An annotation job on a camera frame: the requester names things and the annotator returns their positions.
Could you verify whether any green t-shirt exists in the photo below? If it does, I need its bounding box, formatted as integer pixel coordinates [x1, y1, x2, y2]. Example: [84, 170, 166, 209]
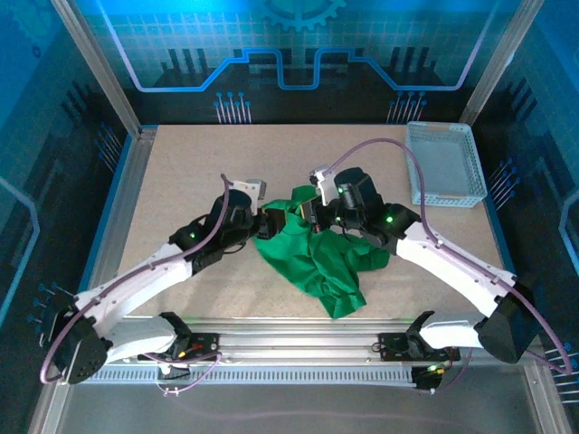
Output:
[252, 184, 391, 320]

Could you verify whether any pale blue plastic basket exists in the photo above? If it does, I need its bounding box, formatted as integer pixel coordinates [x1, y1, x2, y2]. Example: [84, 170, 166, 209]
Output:
[405, 120, 489, 209]

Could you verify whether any black controller box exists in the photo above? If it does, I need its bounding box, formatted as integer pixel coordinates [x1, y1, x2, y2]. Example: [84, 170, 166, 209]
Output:
[411, 363, 448, 392]

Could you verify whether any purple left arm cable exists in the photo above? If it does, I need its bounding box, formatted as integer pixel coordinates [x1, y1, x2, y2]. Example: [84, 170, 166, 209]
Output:
[39, 174, 233, 397]

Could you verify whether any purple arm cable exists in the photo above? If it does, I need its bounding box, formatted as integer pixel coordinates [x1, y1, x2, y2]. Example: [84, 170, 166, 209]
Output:
[39, 174, 233, 397]
[323, 137, 574, 395]

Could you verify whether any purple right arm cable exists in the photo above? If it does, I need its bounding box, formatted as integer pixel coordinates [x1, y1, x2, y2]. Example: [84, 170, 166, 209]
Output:
[323, 137, 574, 395]

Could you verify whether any aluminium frame rail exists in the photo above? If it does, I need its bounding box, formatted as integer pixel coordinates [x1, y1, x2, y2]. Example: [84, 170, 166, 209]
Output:
[56, 317, 544, 363]

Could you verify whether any aluminium side rail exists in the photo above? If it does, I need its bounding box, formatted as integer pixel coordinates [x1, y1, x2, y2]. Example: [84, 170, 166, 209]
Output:
[84, 126, 158, 327]

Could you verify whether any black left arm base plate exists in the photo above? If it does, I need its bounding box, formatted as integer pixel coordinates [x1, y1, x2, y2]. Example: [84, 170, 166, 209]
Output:
[138, 332, 222, 363]

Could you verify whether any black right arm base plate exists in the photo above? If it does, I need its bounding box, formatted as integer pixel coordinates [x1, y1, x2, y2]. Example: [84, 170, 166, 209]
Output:
[378, 332, 461, 363]

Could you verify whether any slotted grey cable duct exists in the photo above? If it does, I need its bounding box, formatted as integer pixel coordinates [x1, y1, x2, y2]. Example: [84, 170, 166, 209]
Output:
[71, 366, 417, 386]

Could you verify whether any aluminium frame post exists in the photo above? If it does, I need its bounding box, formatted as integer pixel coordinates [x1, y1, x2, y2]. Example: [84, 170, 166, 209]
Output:
[458, 0, 545, 127]
[51, 0, 147, 137]

